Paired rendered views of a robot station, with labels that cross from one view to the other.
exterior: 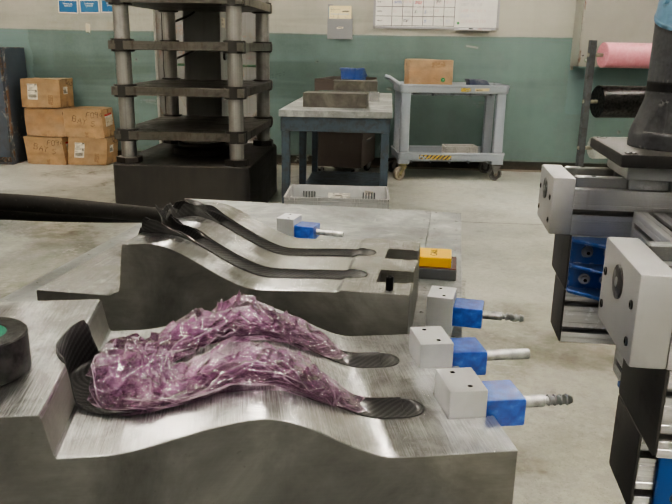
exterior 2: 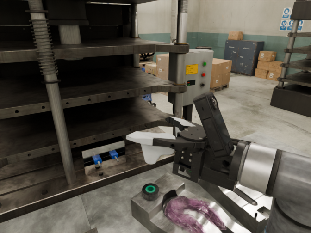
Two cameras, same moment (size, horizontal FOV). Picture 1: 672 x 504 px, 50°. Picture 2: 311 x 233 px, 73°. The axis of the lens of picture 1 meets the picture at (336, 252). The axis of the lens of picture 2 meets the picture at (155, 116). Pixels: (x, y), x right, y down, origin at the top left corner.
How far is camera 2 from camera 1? 57 cm
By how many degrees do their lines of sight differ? 49
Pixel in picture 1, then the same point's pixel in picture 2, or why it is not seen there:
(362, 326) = (245, 219)
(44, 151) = (260, 74)
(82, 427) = (158, 215)
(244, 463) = not seen: outside the picture
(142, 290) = not seen: hidden behind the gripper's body
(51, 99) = (267, 58)
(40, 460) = (148, 218)
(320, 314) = (236, 209)
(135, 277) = not seen: hidden behind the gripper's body
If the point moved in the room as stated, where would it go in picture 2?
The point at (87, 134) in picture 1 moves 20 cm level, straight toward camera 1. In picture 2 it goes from (275, 70) to (275, 71)
